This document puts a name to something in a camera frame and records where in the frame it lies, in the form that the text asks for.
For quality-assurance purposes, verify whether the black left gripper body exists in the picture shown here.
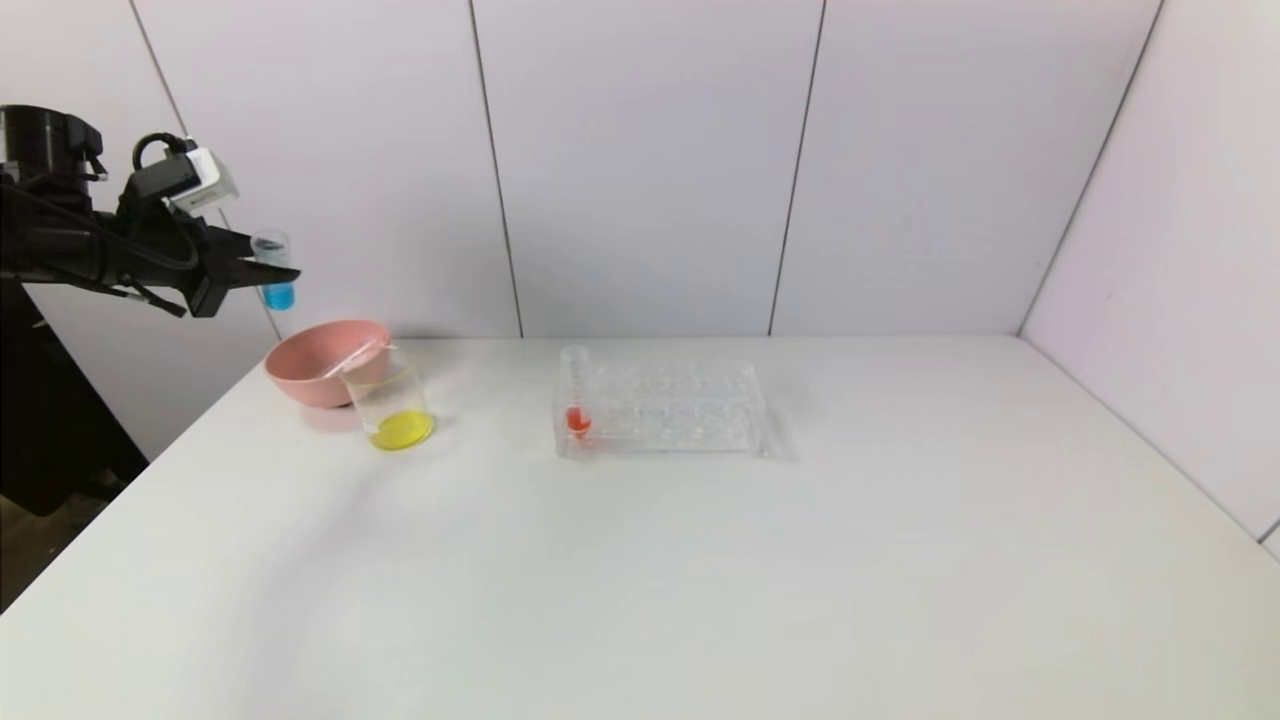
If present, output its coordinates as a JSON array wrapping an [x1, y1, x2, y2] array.
[[97, 211, 241, 319]]

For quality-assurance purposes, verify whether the test tube with blue pigment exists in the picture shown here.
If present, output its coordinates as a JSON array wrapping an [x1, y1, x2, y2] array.
[[250, 229, 298, 312]]

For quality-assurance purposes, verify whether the clear glass beaker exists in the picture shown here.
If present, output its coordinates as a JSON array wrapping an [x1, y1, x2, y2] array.
[[339, 344, 437, 454]]

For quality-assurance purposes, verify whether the test tube with red pigment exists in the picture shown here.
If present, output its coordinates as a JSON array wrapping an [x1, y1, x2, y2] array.
[[558, 345, 594, 441]]

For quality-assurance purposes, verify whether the clear acrylic test tube rack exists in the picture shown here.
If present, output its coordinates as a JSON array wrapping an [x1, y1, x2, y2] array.
[[552, 358, 768, 461]]

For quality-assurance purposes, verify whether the pink plastic bowl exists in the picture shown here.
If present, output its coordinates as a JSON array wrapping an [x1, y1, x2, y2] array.
[[264, 320, 394, 410]]

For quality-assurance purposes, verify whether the dark cabinet beside table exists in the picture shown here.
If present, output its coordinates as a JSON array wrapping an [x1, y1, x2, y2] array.
[[0, 280, 151, 521]]

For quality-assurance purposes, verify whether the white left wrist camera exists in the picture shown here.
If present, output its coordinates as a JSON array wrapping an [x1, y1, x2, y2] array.
[[160, 148, 240, 217]]

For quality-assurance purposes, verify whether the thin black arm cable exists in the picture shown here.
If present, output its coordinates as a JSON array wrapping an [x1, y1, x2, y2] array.
[[132, 132, 197, 173]]

